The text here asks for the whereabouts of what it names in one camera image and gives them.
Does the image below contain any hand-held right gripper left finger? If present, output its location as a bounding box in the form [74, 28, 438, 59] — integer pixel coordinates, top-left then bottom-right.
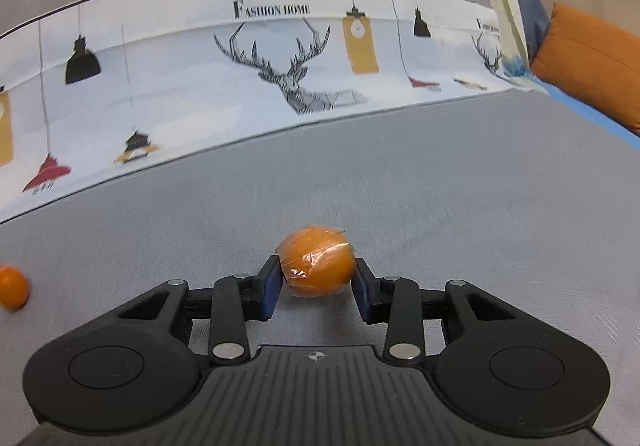
[105, 254, 284, 365]

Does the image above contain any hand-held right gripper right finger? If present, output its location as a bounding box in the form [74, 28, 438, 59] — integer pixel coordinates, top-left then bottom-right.
[351, 258, 526, 366]

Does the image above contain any plastic orange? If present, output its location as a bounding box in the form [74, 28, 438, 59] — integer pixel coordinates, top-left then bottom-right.
[276, 224, 357, 299]

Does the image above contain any grey printed bed sheet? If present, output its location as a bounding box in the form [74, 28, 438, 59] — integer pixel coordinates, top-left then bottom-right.
[0, 0, 640, 432]

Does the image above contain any small orange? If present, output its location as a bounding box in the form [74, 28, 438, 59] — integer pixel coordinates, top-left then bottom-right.
[0, 265, 31, 311]

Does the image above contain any orange cushion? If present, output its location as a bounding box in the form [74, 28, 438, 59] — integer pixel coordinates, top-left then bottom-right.
[529, 2, 640, 136]

